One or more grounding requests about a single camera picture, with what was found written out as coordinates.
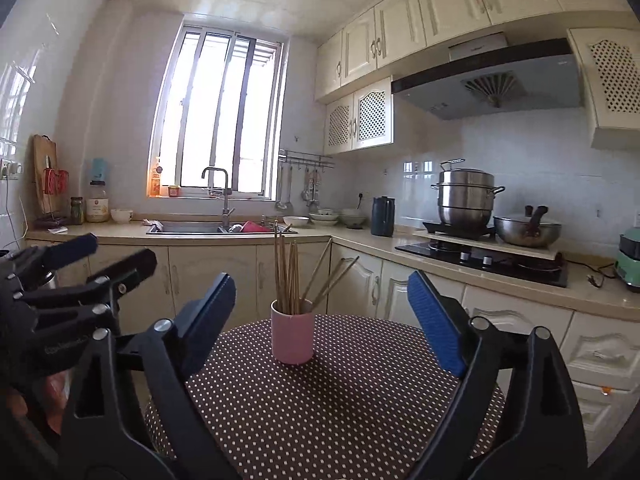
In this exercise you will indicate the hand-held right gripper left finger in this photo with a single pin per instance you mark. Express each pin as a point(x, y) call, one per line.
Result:
point(210, 330)

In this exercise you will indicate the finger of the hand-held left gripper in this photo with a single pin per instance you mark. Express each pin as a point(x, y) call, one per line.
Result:
point(135, 262)
point(75, 247)

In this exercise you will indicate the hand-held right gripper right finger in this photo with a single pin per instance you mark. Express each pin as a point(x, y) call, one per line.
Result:
point(435, 325)

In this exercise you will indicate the pink cup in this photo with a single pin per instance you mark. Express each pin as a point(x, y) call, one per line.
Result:
point(292, 340)

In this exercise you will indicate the bunch of wooden chopsticks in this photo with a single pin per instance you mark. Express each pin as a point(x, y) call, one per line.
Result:
point(285, 280)

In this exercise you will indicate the hanging metal utensils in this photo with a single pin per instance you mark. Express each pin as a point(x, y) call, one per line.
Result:
point(311, 187)

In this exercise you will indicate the small dark jar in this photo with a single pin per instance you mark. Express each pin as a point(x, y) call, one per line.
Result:
point(76, 211)

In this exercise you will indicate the clear jar with label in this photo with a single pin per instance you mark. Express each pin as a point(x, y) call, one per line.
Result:
point(97, 207)

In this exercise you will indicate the small white bowl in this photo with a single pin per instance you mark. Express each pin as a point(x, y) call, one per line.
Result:
point(121, 216)

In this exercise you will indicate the steel kitchen sink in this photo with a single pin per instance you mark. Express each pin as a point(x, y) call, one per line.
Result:
point(185, 228)

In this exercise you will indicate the black gas stove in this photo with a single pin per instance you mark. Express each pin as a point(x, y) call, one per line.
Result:
point(425, 251)

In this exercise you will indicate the small red jar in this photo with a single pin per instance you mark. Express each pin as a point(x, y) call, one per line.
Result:
point(174, 191)

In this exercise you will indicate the orange bottle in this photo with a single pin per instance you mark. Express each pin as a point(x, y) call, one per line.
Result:
point(156, 182)

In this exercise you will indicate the wooden cutting board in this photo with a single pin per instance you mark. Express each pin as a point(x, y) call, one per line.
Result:
point(41, 160)

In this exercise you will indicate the black induction cooker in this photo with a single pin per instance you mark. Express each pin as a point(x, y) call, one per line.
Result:
point(450, 230)

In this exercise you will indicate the light stone board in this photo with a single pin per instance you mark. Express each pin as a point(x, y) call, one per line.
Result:
point(500, 249)

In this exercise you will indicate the metal sink faucet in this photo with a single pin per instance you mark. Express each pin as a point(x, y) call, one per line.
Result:
point(226, 200)

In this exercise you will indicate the pink dish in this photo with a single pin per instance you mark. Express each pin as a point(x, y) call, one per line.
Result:
point(255, 227)

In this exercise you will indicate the dark blue kettle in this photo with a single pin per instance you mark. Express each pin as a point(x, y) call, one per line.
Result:
point(382, 220)

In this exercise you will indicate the steel wok with lid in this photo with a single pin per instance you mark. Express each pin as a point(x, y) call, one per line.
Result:
point(525, 235)

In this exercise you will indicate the steel steamer pot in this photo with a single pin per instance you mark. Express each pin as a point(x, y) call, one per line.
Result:
point(465, 200)

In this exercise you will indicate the stack of white bowls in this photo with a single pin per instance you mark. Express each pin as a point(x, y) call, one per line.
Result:
point(353, 219)

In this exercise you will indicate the wide white bowl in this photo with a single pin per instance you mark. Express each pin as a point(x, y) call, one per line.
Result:
point(296, 221)

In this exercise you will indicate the barred kitchen window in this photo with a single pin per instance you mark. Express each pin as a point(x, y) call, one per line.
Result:
point(210, 110)

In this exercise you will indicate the green electric cooker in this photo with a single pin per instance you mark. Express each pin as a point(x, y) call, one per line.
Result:
point(630, 260)

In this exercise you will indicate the cream lattice door cabinet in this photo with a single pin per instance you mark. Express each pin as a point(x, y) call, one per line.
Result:
point(370, 115)
point(610, 80)

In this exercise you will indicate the grey range hood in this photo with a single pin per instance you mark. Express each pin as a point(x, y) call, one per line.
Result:
point(440, 90)

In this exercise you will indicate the cream upper cabinets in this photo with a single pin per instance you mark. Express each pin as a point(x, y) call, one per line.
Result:
point(450, 5)

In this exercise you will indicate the white wall socket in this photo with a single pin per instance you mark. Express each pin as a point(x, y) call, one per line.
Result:
point(10, 169)

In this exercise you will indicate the metal wall utensil rack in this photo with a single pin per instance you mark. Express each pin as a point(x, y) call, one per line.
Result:
point(305, 158)

